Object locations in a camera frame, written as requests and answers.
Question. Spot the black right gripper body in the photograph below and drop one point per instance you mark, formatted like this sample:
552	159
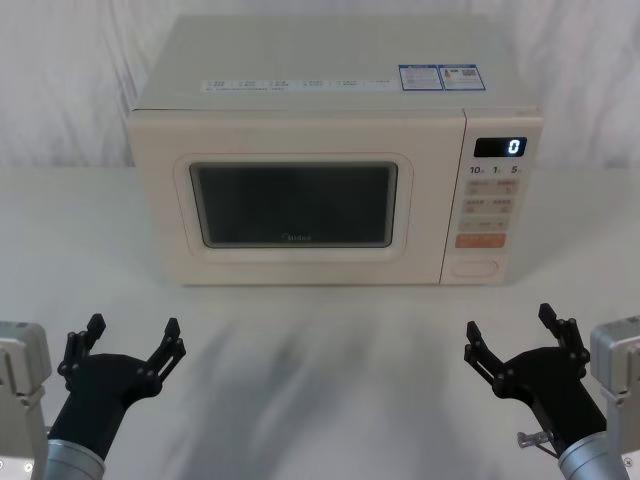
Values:
555	385

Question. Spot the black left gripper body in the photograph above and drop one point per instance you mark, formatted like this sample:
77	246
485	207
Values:
100	385

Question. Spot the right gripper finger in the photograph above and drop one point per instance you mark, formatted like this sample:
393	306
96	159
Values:
487	362
567	337

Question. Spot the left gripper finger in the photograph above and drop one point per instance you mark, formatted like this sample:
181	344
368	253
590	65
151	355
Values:
75	345
165	355

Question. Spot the cream oven door with window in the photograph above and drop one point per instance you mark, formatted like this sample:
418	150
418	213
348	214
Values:
160	210

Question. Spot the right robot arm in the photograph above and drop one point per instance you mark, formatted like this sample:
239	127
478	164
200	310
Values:
617	360

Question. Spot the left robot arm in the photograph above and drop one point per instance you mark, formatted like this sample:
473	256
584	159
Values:
22	360

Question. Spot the oven control panel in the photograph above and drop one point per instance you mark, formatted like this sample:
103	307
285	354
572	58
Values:
492	210

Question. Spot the white table cloth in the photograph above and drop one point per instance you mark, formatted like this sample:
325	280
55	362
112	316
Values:
320	380

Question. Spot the white curtain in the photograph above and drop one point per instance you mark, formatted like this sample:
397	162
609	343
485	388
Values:
65	75

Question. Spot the blue bordered label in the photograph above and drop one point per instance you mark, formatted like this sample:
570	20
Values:
419	78
462	77

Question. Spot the long white label strip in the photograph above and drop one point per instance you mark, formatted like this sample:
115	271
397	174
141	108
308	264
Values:
295	84

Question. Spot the cream microwave oven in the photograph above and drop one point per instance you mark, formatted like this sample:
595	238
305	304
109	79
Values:
310	65

